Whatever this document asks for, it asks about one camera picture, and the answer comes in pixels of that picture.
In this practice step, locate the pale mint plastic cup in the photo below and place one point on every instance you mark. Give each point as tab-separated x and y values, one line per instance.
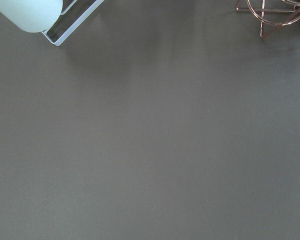
32	16

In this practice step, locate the copper wire bottle rack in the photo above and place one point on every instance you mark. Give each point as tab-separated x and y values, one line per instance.
272	14

